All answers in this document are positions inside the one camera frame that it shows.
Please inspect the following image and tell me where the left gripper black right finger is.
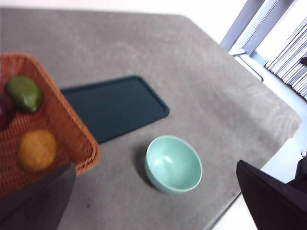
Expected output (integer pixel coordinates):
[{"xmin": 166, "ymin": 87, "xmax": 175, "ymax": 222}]
[{"xmin": 236, "ymin": 160, "xmax": 307, "ymax": 230}]

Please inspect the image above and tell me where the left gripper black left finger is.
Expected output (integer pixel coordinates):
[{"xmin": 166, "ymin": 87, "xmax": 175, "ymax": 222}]
[{"xmin": 0, "ymin": 162, "xmax": 77, "ymax": 230}]

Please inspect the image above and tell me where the yellow-brown kiwi fruit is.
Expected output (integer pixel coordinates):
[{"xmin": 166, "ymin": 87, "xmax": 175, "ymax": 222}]
[{"xmin": 18, "ymin": 129, "xmax": 58, "ymax": 172}]

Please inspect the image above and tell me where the teal ceramic bowl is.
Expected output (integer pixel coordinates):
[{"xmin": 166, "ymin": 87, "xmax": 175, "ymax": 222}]
[{"xmin": 144, "ymin": 135, "xmax": 203, "ymax": 194}]

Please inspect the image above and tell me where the brown wicker basket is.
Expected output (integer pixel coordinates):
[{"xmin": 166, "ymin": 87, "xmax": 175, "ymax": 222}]
[{"xmin": 0, "ymin": 52, "xmax": 101, "ymax": 199}]

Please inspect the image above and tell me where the dark purple round fruit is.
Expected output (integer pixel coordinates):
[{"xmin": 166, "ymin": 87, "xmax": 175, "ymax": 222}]
[{"xmin": 0, "ymin": 94, "xmax": 16, "ymax": 131}]

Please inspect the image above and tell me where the green avocado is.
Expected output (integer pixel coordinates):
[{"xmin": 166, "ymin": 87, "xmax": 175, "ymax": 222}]
[{"xmin": 5, "ymin": 75, "xmax": 44, "ymax": 114}]

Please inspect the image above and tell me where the dark rectangular tray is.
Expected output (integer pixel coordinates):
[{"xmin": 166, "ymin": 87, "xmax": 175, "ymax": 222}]
[{"xmin": 59, "ymin": 75, "xmax": 170, "ymax": 145}]

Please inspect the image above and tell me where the white slatted panel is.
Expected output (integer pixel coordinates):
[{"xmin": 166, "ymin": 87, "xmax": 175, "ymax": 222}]
[{"xmin": 263, "ymin": 18, "xmax": 307, "ymax": 100}]

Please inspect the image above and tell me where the grey metal frame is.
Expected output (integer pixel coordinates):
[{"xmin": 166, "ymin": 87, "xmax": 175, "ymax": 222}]
[{"xmin": 220, "ymin": 0, "xmax": 307, "ymax": 83}]

